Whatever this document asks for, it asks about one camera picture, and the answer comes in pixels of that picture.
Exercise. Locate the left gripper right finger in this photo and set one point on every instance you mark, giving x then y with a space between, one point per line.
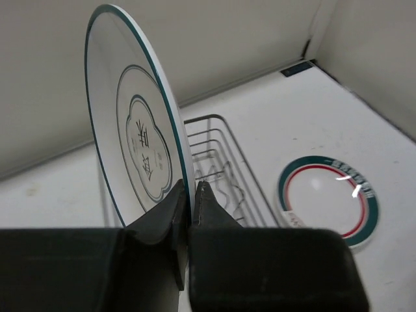
236 268

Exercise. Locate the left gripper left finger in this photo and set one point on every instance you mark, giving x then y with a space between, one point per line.
137 268

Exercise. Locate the wire dish rack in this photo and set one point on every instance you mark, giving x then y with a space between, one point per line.
198 149

